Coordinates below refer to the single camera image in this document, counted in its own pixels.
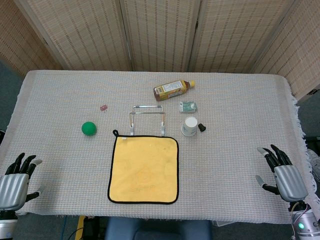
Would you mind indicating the white paper cup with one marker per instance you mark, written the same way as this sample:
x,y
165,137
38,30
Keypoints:
x,y
189,127

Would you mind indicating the yellow cloth with black back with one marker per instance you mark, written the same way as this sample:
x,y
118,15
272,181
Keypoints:
x,y
145,170

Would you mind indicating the blue seat base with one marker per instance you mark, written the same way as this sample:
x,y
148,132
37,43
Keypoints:
x,y
157,228

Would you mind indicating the green ball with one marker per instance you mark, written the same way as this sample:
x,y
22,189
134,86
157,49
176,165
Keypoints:
x,y
88,128

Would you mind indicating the small metal rack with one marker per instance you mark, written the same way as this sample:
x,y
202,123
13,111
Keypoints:
x,y
147,107

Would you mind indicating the white shoe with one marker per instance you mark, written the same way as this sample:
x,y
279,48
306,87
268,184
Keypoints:
x,y
314,162

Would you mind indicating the tea bottle with yellow cap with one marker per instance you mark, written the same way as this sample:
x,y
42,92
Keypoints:
x,y
171,90

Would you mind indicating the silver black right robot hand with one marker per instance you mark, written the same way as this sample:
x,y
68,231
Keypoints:
x,y
290,181

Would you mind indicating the black object beside table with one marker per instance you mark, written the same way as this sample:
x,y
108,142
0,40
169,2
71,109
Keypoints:
x,y
312,141

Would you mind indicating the small pink clip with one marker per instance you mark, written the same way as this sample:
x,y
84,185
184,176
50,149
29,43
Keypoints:
x,y
103,108

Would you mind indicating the white woven tablecloth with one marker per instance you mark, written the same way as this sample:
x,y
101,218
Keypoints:
x,y
62,162

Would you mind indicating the black box with white text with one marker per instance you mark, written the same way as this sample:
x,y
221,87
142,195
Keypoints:
x,y
1,136

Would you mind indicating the small black cap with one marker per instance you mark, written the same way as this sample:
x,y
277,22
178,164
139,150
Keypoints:
x,y
202,127

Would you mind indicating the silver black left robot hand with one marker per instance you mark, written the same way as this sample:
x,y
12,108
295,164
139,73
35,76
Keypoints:
x,y
13,186

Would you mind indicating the woven bamboo folding screen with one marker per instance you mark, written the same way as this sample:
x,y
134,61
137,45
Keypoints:
x,y
160,35

